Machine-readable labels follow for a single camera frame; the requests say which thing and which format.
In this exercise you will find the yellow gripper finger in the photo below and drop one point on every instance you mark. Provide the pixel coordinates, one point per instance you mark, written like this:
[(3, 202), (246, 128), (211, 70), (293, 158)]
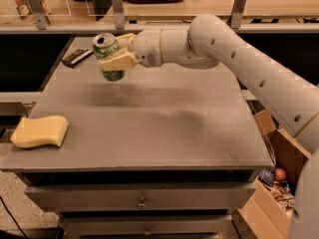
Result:
[(126, 41), (120, 60)]

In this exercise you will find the cardboard box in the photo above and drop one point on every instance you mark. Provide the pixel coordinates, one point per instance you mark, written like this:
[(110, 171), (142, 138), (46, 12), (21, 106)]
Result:
[(268, 212)]

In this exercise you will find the black rxbar chocolate bar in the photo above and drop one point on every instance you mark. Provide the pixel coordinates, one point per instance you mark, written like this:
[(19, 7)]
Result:
[(75, 58)]

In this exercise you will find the right metal bracket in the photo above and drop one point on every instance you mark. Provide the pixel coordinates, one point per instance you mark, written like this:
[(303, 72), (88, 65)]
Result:
[(236, 15)]

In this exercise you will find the colourful snack bag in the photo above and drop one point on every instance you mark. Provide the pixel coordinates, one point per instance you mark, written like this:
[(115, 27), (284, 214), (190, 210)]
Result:
[(18, 11)]

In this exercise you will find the green soda can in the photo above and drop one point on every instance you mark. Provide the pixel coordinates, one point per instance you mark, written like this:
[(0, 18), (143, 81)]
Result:
[(104, 45)]

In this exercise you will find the grey drawer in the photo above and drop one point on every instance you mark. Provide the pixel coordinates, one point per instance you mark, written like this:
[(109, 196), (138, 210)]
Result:
[(145, 225), (140, 197)]

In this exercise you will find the yellow sponge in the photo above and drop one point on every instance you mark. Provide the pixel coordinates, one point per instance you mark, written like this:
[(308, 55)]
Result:
[(37, 132)]

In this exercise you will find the upper grey drawer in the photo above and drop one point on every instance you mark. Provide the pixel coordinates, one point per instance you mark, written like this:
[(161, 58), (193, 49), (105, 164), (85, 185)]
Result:
[(140, 197)]

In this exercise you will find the lower grey drawer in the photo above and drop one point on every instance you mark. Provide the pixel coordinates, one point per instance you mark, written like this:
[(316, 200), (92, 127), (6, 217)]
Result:
[(145, 225)]

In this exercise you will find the brown snack bag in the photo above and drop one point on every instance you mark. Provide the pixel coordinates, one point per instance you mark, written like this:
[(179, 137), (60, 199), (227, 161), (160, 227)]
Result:
[(282, 195)]

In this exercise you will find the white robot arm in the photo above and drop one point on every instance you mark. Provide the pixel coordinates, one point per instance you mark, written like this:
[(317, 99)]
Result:
[(294, 102)]

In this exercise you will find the red apple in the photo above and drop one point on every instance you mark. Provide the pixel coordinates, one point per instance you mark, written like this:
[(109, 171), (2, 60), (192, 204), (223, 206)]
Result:
[(280, 174)]

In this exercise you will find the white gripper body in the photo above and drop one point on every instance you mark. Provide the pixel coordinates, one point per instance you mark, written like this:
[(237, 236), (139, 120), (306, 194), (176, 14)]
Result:
[(148, 48)]

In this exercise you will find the metal bracket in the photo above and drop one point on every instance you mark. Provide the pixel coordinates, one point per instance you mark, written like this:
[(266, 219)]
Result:
[(236, 15), (38, 12), (118, 12)]

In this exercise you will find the left metal bracket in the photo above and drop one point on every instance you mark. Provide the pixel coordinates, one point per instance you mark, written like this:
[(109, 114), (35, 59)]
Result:
[(38, 12)]

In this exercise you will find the middle metal bracket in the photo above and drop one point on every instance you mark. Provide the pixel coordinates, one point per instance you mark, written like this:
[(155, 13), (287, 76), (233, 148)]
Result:
[(118, 12)]

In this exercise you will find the blue snack packet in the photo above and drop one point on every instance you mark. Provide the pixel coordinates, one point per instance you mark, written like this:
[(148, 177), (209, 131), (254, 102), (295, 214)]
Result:
[(267, 176)]

